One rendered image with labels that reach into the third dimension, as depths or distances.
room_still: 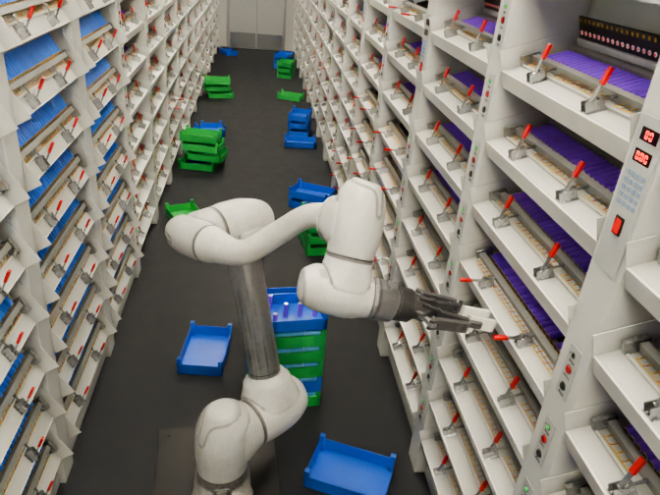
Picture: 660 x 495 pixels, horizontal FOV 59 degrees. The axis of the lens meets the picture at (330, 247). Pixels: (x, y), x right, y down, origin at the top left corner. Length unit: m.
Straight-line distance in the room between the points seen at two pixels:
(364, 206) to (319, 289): 0.19
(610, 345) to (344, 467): 1.39
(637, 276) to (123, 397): 2.10
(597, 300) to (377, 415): 1.56
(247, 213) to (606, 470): 1.07
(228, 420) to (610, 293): 1.07
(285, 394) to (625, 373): 1.03
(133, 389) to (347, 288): 1.67
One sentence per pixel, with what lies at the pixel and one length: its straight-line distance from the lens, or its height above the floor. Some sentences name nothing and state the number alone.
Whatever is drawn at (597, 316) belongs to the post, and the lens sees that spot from 1.19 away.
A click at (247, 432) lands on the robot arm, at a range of 1.78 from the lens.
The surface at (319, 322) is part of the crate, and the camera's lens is 2.31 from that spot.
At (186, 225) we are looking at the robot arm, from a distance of 1.58.
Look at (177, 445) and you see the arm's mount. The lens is 2.06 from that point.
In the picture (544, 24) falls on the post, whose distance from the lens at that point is 1.67.
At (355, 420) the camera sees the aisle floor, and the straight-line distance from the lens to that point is 2.54.
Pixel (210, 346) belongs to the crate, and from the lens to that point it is 2.88.
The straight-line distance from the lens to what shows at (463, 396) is 1.90.
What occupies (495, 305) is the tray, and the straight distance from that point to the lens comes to 1.63.
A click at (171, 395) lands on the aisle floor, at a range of 2.64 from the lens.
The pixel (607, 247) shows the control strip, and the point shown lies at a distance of 1.15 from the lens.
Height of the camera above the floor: 1.76
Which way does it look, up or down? 28 degrees down
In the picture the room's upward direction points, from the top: 5 degrees clockwise
